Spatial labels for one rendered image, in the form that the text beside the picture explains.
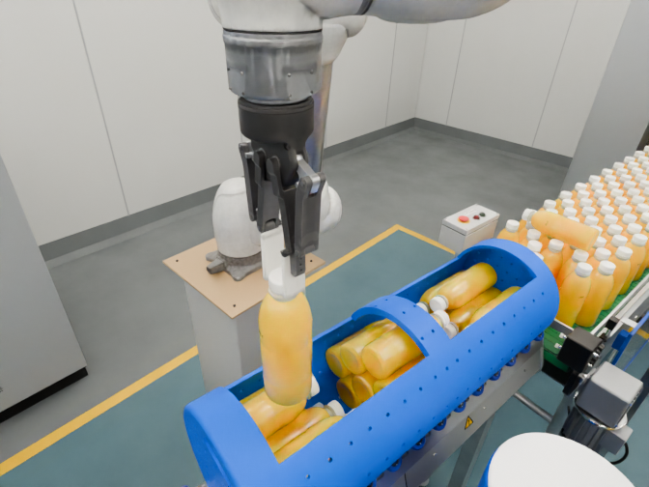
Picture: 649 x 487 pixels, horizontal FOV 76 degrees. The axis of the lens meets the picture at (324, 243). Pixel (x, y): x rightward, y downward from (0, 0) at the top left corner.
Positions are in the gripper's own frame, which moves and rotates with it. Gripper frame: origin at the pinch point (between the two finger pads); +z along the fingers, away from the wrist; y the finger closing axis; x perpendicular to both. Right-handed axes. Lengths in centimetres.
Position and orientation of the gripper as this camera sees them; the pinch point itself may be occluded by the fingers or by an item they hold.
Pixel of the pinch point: (283, 263)
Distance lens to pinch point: 52.0
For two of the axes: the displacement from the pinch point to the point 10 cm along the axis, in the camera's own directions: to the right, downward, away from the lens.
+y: 6.3, 4.3, -6.5
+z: -0.2, 8.4, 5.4
